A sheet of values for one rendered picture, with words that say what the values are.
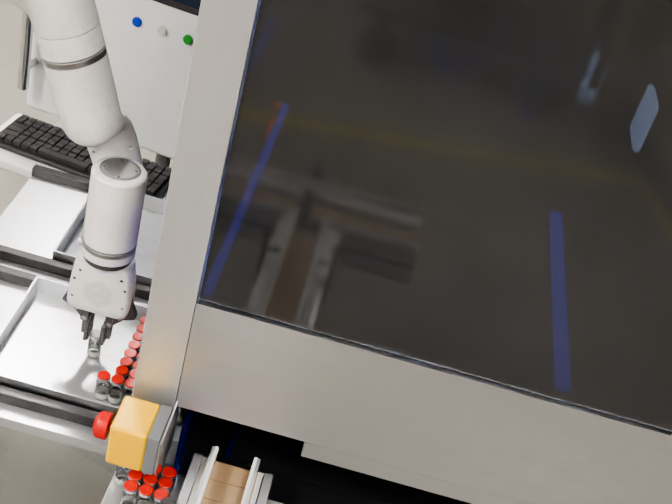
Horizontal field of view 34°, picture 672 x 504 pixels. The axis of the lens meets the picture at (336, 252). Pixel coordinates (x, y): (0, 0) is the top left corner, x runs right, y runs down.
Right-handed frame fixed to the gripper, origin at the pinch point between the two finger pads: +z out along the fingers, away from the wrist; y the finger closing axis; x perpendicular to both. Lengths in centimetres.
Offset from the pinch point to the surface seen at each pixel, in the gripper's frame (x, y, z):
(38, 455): 55, -23, 94
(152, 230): 39.1, -1.0, 5.6
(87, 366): -3.3, 0.1, 5.7
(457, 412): -21, 57, -21
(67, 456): 57, -16, 94
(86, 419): -16.2, 4.2, 4.4
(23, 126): 72, -40, 11
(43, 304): 8.8, -11.9, 5.7
